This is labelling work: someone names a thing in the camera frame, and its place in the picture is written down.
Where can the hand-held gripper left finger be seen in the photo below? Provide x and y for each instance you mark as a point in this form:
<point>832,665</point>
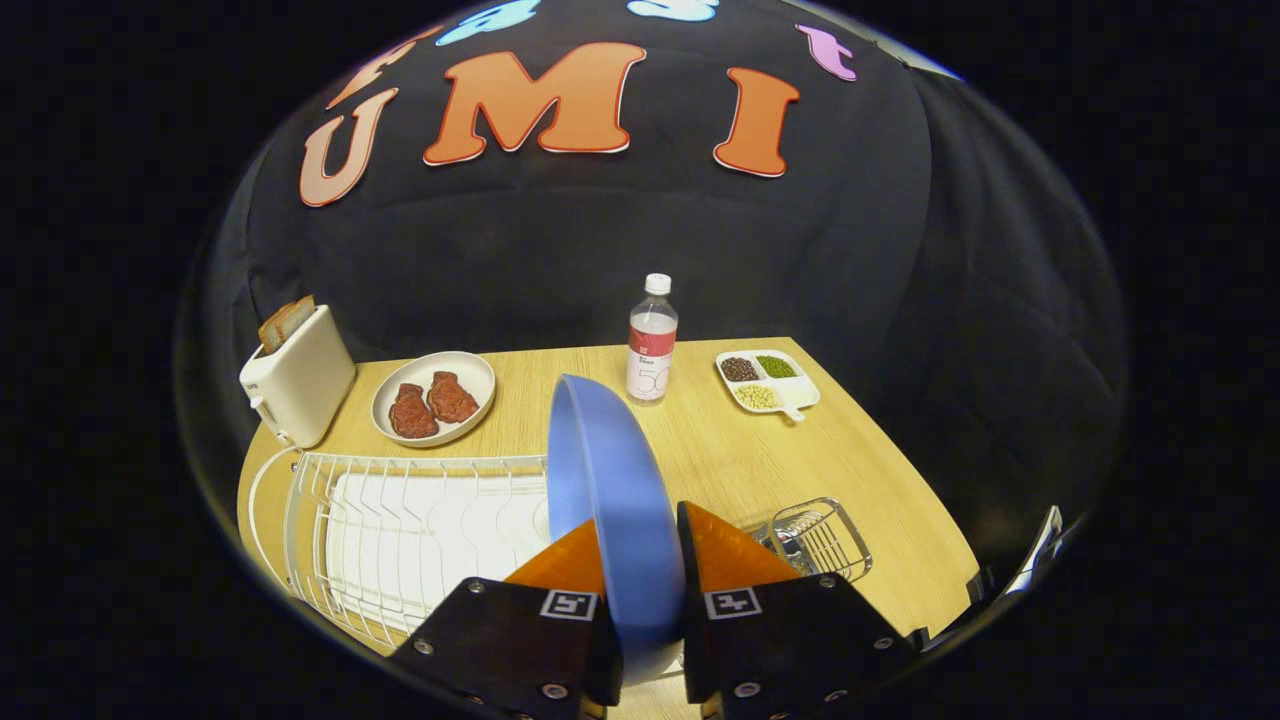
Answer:
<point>500,640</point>

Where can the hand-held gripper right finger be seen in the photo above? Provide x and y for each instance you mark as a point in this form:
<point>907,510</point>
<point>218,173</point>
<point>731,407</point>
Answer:
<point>780,640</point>

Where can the silver spoon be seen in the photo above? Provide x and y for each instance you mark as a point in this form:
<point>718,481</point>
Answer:
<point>785,540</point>

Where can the blue plate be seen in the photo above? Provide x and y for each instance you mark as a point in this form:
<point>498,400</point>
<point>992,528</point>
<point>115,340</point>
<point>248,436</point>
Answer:
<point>610,480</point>

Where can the white divided dish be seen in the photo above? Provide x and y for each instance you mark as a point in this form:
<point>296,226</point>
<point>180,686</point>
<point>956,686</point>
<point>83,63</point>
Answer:
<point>800,392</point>

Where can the white oval plate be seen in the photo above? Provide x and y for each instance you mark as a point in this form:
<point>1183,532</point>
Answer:
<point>470,375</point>

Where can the white drip tray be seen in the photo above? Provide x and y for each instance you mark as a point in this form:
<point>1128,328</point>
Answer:
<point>380,540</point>

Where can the yellow beans pile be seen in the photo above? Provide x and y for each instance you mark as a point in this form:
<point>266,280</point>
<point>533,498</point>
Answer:
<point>757,397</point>

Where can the red meat piece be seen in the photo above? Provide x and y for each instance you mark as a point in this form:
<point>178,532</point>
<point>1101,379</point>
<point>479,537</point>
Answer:
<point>412,412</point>
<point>452,397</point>

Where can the dark beans pile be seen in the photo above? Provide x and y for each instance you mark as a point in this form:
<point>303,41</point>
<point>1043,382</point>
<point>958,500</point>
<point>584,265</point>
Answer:
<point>740,369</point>

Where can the green beans pile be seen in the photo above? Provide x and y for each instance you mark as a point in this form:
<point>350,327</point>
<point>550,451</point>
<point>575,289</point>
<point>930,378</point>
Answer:
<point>776,366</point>

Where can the white toaster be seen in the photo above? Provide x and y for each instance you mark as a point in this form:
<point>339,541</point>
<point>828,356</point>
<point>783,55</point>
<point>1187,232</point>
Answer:
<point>310,380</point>

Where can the clear water bottle red label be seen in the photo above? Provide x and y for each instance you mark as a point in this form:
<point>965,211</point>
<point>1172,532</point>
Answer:
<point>650,345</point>

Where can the brown bread slice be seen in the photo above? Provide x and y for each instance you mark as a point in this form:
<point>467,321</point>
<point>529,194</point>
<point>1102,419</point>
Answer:
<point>303,310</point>
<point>275,328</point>

